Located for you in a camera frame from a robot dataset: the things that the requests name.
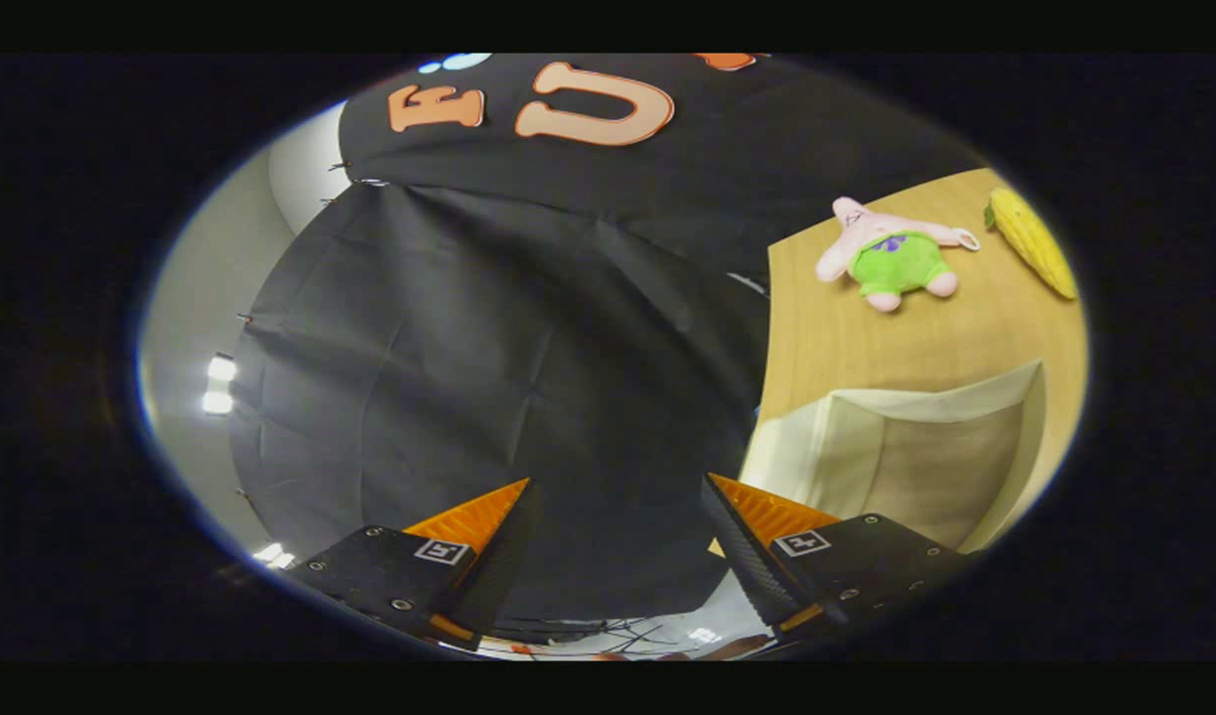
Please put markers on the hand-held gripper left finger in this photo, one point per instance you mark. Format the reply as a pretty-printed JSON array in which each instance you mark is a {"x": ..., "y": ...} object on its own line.
[{"x": 493, "y": 571}]

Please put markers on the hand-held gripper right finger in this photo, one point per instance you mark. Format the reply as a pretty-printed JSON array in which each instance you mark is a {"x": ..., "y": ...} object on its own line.
[{"x": 751, "y": 566}]

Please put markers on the beige fabric storage box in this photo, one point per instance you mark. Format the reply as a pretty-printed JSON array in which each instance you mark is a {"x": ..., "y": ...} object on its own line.
[{"x": 925, "y": 467}]

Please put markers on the pink starfish plush toy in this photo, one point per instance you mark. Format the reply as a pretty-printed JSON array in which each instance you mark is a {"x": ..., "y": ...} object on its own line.
[{"x": 890, "y": 256}]

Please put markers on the yellow knitted plush toy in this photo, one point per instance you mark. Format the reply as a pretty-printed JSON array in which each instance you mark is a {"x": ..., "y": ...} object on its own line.
[{"x": 1032, "y": 243}]

